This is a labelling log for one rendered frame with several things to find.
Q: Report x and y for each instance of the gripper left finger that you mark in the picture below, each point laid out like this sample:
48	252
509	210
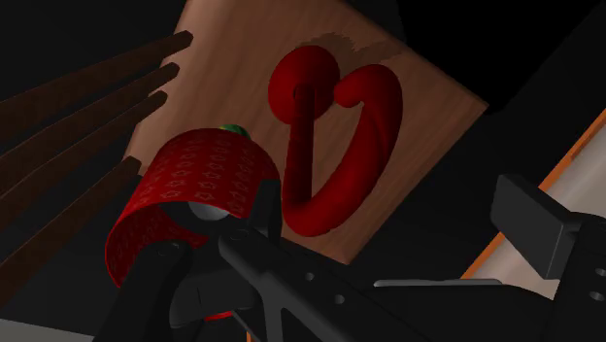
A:
289	274

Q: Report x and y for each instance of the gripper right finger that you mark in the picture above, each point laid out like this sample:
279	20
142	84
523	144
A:
535	222

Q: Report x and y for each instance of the white panel with orange edge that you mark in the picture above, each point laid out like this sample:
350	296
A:
587	180

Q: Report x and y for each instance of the red star-patterned cylinder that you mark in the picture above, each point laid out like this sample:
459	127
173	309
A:
199	166

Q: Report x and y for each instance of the green round object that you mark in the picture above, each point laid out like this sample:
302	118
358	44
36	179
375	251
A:
234	130

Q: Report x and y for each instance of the red curved tube sculpture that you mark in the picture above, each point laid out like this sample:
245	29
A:
374	142

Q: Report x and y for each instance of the brown wooden table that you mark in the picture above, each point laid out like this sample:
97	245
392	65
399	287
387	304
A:
227	71

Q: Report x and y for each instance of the dark wooden slatted chair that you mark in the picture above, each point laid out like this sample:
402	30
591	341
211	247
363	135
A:
94	79

